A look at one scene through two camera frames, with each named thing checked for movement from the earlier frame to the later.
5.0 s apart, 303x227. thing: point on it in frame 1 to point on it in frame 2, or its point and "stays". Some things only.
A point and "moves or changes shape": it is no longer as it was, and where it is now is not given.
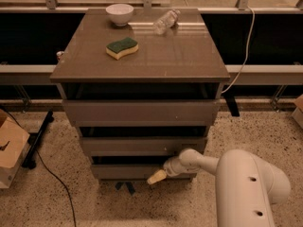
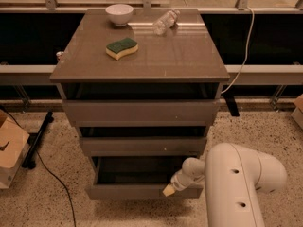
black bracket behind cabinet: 231,103 stays
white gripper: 170,168 to 181,182
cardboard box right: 297,113 stays
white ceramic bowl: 119,13 stays
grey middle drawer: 142,147 stays
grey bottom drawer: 133,172 moves or changes shape
